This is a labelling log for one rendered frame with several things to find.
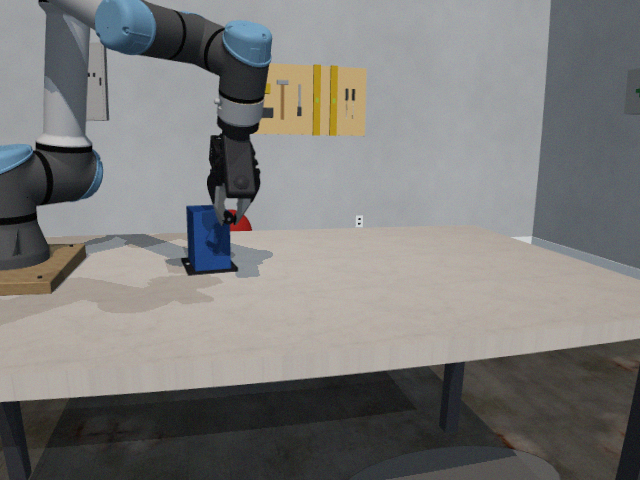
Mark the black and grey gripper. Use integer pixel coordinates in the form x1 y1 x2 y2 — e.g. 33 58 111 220
207 116 260 226

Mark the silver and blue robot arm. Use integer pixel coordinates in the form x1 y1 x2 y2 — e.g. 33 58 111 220
0 0 272 271

